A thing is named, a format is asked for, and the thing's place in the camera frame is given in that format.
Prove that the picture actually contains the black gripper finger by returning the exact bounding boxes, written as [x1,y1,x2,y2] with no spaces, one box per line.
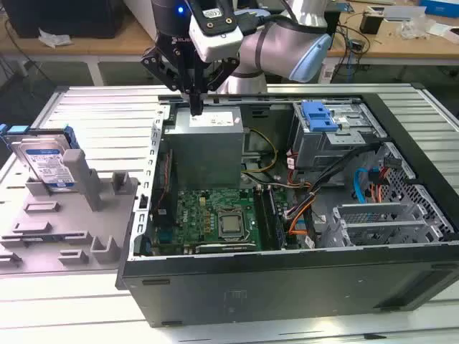
[197,57,240,116]
[139,45,199,116]

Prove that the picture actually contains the hard disk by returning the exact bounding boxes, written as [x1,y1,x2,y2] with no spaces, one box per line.
[0,123,80,191]

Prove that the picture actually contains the red orange power wire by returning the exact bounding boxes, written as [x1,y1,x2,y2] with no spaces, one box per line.
[371,166,394,201]

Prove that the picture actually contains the silver disk bay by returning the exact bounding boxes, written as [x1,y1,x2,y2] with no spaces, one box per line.
[331,202,456,248]

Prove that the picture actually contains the white plastic box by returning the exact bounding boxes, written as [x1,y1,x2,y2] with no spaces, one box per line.
[123,0,157,39]

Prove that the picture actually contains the wooden desk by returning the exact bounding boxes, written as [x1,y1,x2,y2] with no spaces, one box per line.
[328,3,459,82]
[0,16,161,87]

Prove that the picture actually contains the grey power supply unit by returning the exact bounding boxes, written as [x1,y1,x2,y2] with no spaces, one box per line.
[163,105,247,189]

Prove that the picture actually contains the blue cage latch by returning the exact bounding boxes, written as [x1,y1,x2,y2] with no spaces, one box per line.
[301,102,340,133]

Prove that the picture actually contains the large black equipment case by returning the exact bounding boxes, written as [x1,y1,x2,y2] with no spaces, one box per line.
[3,0,125,39]

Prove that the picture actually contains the crumpled white paper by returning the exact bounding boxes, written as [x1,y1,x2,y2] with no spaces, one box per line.
[37,28,72,49]

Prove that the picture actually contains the black square box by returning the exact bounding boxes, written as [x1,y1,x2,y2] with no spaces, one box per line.
[324,9,341,37]

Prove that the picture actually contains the silver drive cage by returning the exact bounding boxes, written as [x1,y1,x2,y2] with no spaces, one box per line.
[290,100,388,173]

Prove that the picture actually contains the green motherboard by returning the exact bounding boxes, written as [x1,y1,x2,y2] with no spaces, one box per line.
[152,186,298,256]

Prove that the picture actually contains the silver CPU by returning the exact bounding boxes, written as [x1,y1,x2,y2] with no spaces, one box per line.
[219,214,245,234]

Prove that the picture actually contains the small black box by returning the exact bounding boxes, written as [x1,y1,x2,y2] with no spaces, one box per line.
[359,10,384,35]

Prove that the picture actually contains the CPU socket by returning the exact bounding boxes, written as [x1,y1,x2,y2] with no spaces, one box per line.
[214,211,252,242]

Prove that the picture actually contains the grey parts rack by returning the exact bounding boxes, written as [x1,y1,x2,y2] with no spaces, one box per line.
[0,148,141,277]

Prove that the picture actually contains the clear plastic bags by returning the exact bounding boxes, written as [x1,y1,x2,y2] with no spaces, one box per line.
[399,16,437,40]

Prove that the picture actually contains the green RAM stick with label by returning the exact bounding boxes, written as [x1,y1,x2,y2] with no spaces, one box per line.
[21,235,72,243]

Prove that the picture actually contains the black open PC case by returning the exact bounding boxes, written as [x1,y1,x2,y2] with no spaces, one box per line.
[115,91,459,329]

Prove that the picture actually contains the blue cardboard box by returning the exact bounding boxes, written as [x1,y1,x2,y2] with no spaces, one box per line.
[419,0,459,17]

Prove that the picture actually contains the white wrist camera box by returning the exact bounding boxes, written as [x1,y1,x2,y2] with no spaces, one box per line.
[189,12,245,62]

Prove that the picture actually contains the black wrist cable bundle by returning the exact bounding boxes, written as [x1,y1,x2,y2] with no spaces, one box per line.
[235,9,288,37]

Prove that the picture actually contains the yellow black wire bundle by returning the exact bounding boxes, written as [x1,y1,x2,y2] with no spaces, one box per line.
[242,127,280,176]

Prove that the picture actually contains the black desk cables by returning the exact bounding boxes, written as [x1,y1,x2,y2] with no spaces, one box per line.
[336,21,372,83]

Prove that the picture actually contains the blue flat wire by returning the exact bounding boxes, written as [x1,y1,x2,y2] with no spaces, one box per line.
[353,168,374,205]

